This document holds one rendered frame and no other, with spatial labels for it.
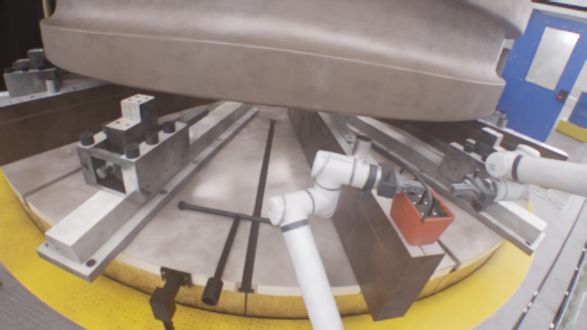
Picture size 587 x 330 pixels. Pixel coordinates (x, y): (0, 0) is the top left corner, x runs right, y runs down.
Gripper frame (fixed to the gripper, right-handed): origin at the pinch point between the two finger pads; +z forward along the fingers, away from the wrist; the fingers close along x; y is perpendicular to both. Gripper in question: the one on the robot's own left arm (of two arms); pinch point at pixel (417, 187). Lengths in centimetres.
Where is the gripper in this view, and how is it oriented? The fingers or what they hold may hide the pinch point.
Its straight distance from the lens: 94.0
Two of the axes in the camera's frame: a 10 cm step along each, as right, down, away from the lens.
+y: 1.4, -8.5, -5.1
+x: 2.1, -4.8, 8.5
